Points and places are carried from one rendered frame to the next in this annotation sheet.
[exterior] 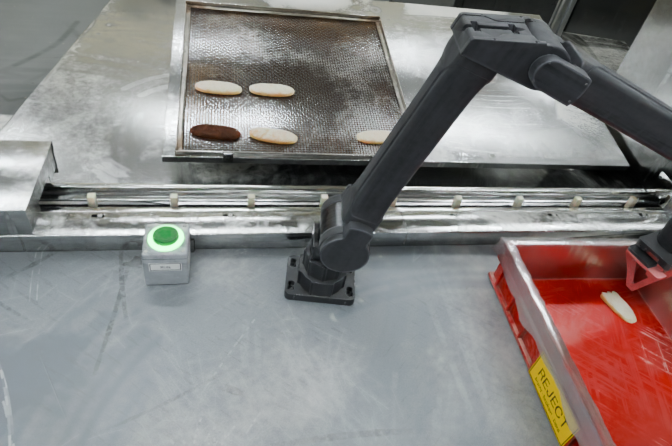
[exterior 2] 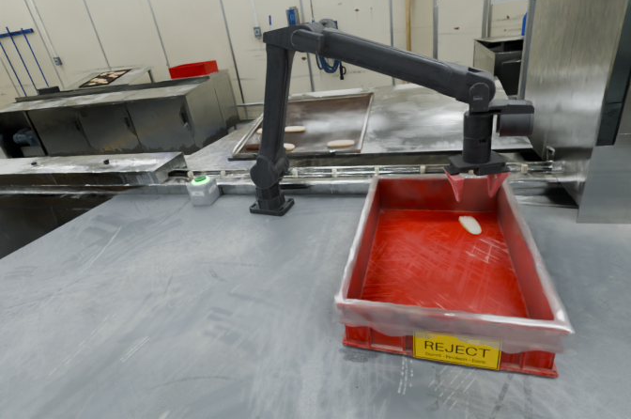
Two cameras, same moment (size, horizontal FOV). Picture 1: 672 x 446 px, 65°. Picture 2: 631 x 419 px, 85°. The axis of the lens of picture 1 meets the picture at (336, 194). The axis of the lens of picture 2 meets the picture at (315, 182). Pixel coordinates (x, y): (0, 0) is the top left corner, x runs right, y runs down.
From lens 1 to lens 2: 70 cm
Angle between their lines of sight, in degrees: 33
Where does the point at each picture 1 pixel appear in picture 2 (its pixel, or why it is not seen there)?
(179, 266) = (203, 193)
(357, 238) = (262, 163)
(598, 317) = (447, 229)
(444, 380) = (307, 249)
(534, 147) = (450, 142)
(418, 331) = (310, 228)
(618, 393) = (428, 267)
